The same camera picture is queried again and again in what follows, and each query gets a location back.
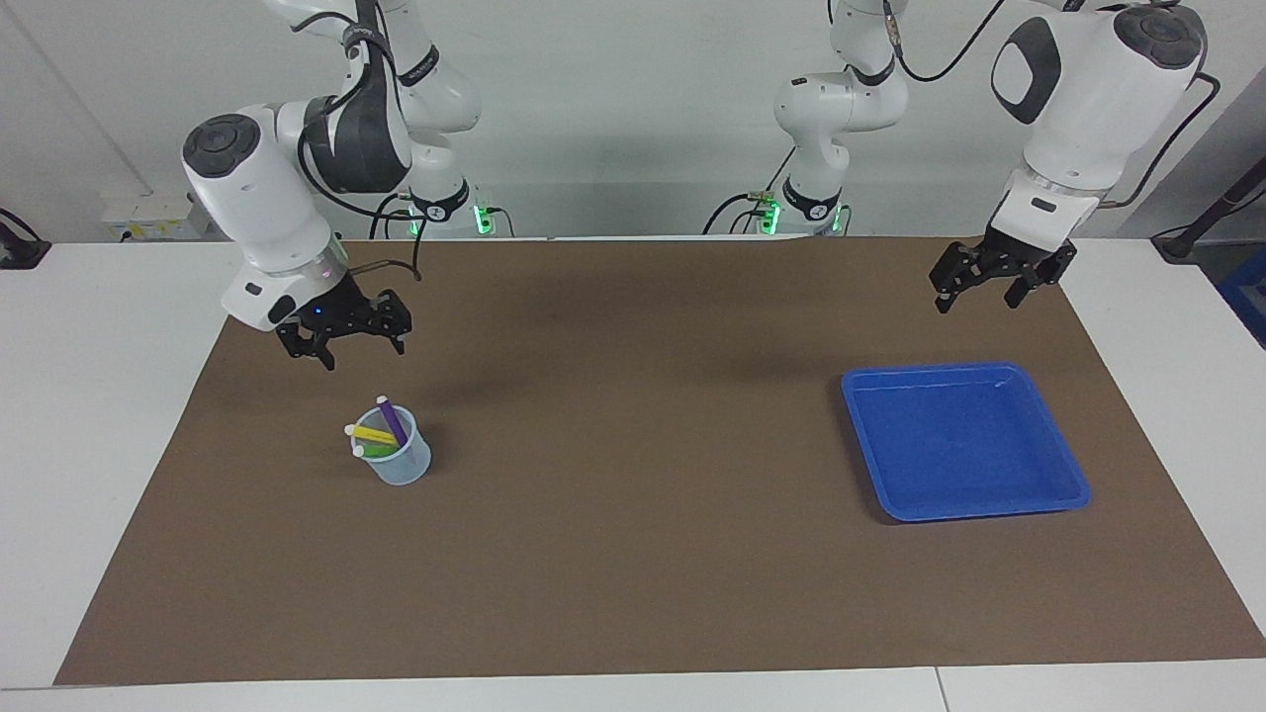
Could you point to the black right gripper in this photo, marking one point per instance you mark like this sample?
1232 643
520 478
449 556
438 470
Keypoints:
331 311

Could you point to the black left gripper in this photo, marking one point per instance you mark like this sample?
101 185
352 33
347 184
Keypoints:
1019 257

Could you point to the purple pen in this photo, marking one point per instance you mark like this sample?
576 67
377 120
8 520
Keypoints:
392 420

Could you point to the yellow pen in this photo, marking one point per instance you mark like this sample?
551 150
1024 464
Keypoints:
371 434

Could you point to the green pen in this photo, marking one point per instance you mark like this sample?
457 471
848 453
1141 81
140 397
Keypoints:
376 452

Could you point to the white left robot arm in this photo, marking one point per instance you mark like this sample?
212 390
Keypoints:
1078 89

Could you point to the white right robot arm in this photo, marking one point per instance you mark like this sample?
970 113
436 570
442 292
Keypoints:
267 198

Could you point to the blue plastic tray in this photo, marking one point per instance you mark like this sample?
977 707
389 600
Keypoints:
959 445

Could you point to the translucent plastic cup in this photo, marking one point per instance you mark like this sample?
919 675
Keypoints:
406 467

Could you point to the black stand pole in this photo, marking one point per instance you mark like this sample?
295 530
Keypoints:
1217 213

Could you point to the white power socket box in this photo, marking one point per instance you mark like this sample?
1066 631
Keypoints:
148 218

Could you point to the blue crate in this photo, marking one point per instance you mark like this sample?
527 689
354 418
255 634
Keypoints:
1248 297

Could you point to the brown table mat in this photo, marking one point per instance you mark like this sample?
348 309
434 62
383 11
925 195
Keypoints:
633 494

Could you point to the black desk clamp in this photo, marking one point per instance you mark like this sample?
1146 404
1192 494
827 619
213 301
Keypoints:
20 252

